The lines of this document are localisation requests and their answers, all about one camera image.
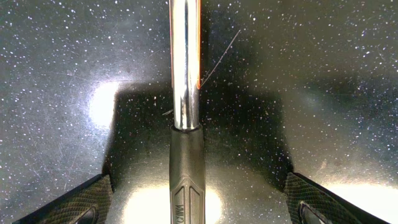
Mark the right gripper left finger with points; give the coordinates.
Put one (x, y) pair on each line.
(90, 199)

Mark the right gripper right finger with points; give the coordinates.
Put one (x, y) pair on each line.
(301, 196)

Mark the hammer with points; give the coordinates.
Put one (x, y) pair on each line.
(186, 155)

